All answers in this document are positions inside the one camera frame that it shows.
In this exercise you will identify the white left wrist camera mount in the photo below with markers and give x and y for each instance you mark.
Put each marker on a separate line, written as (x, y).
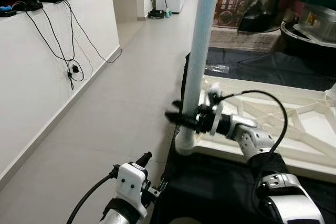
(131, 182)

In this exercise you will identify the clear tape strip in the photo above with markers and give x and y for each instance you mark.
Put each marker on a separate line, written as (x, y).
(216, 69)

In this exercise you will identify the black tablecloth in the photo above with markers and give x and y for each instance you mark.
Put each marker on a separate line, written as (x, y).
(262, 66)

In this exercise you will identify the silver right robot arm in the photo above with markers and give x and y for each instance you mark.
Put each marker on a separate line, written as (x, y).
(257, 140)

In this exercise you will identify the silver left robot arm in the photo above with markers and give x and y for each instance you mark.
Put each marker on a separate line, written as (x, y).
(121, 214)

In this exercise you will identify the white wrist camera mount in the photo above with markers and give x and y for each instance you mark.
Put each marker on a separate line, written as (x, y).
(131, 182)
(216, 119)

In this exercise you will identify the small blue object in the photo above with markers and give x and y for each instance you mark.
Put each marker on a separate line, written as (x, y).
(5, 9)

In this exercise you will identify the white plastic children table top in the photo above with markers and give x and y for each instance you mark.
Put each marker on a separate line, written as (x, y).
(315, 161)

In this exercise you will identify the clear plastic storage box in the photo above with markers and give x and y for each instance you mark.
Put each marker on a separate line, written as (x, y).
(320, 24)

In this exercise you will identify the black plastic bag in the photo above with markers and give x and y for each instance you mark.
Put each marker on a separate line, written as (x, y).
(268, 9)

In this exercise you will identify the beige patterned cloth cover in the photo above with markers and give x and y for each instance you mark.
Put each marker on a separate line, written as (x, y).
(236, 38)

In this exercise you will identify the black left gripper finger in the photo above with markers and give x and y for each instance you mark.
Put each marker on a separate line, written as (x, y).
(143, 159)
(160, 186)

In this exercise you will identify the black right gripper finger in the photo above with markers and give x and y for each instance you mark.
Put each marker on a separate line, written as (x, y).
(177, 104)
(181, 119)

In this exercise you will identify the black round basin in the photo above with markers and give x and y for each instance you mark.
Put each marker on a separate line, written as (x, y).
(302, 39)

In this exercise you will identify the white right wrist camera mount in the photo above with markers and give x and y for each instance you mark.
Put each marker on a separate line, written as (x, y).
(216, 119)

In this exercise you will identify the orange lid storage box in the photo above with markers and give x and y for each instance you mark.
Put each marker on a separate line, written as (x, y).
(236, 3)

